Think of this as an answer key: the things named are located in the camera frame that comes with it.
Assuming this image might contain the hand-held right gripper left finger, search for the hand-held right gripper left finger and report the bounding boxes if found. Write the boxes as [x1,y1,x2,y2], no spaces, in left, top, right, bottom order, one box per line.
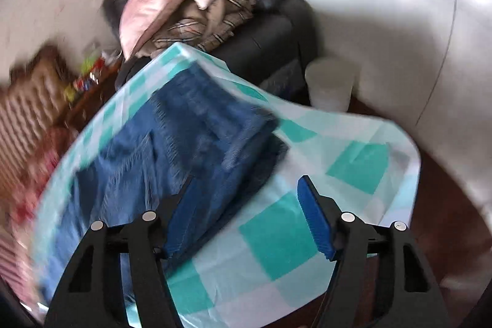
[44,175,200,328]

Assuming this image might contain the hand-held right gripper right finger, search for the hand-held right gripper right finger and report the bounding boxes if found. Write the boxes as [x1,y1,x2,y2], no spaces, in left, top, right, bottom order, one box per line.
[297,175,450,328]

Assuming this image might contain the blue pants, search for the blue pants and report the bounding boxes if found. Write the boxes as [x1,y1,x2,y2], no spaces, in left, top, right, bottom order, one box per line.
[36,65,290,313]

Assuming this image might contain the teal white checked sheet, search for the teal white checked sheet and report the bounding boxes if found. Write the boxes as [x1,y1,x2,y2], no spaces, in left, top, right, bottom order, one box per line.
[29,44,422,328]

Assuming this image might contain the white plastic bucket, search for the white plastic bucket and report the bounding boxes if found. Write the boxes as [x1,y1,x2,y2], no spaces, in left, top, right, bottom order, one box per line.
[304,57,362,112]

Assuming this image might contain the dark wooden nightstand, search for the dark wooden nightstand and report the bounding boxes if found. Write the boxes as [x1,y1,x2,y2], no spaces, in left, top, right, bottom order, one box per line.
[63,59,124,133]

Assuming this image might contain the floral bedding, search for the floral bedding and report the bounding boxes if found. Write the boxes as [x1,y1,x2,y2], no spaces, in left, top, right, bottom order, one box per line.
[0,141,79,300]

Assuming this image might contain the colourful nightstand clutter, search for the colourful nightstand clutter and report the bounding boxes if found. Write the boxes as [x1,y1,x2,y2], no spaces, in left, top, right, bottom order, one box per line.
[63,50,113,103]

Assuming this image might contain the black chair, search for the black chair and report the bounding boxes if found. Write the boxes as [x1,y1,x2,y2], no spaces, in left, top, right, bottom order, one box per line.
[102,0,320,103]

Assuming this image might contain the brown tufted headboard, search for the brown tufted headboard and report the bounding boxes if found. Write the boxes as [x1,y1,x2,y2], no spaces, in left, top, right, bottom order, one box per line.
[0,45,74,177]

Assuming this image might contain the brown striped cloth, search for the brown striped cloth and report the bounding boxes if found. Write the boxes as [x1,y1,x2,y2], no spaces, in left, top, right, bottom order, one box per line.
[144,0,268,59]

